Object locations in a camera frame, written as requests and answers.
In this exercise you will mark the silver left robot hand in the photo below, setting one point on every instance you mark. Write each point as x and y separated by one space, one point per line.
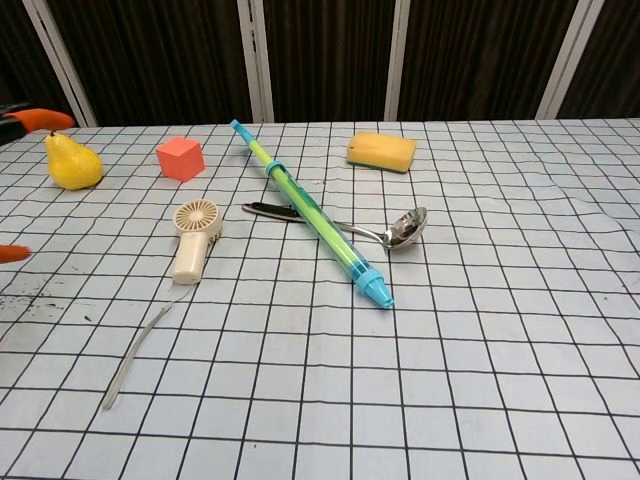
40 119

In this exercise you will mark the small beige handheld fan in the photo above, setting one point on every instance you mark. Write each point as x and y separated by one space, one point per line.
190 250

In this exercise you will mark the white black grid tablecloth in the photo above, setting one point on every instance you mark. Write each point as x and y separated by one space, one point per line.
450 350

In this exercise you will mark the yellow pear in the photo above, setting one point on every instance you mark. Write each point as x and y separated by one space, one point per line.
72 165

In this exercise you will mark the pink cube block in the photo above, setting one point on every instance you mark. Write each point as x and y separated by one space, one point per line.
180 159

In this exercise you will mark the green blue water squirter tube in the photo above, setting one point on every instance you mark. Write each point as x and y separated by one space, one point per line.
310 210

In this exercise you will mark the yellow sponge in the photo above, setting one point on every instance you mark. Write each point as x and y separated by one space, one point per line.
382 150

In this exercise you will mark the white aluminium frame post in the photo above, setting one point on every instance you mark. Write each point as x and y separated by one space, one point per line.
397 60
256 60
567 60
60 60

